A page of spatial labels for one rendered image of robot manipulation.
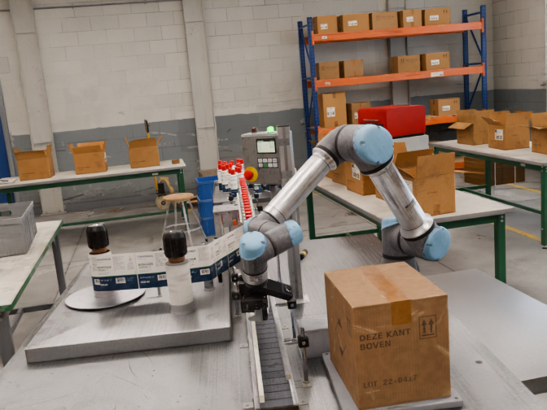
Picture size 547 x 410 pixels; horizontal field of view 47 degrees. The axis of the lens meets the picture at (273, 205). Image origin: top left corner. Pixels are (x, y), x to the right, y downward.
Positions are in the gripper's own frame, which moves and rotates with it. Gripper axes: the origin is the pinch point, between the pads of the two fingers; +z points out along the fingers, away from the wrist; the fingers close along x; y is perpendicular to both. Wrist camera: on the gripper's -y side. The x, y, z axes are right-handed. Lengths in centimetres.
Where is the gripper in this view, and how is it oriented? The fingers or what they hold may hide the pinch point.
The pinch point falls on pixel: (265, 319)
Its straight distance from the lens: 197.8
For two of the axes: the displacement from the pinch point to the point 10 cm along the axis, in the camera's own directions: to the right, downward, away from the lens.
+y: -9.9, 1.0, -0.6
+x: 1.1, 6.5, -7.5
